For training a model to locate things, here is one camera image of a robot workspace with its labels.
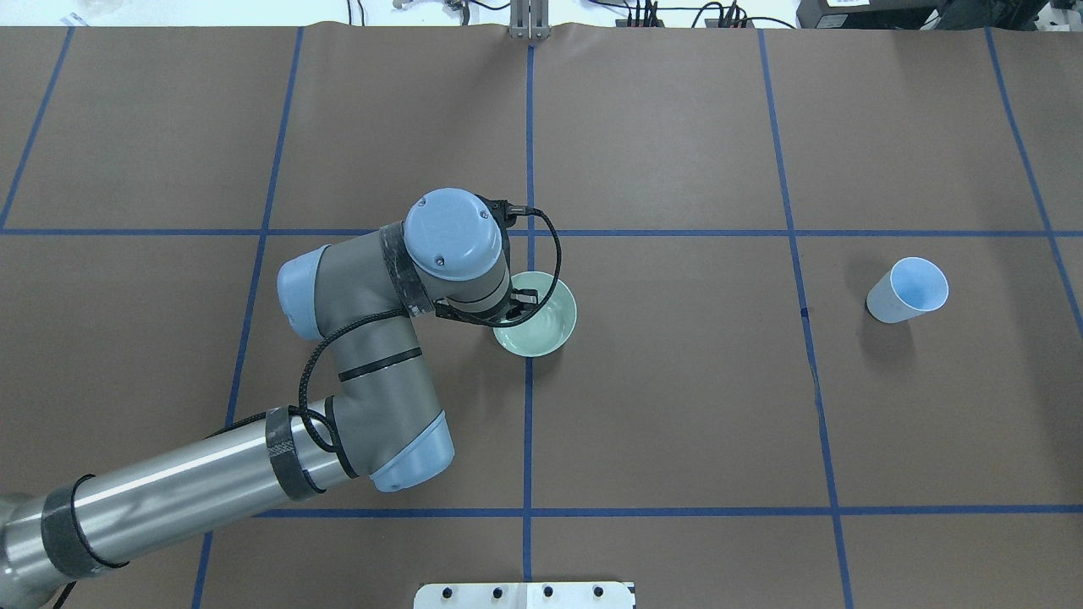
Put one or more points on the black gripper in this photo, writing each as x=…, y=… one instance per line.
x=525, y=299

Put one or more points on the light green bowl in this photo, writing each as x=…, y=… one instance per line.
x=545, y=332

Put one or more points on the light blue cup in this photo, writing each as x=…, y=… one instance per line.
x=912, y=287

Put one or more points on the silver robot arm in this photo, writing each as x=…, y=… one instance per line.
x=365, y=407

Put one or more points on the orange black adapter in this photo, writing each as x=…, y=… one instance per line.
x=640, y=14

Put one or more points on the black box device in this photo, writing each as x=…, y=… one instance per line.
x=864, y=15

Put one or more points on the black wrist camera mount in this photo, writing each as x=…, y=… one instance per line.
x=504, y=213

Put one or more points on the aluminium frame post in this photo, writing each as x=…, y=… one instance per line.
x=529, y=20

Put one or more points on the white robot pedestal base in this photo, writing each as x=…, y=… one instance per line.
x=567, y=594

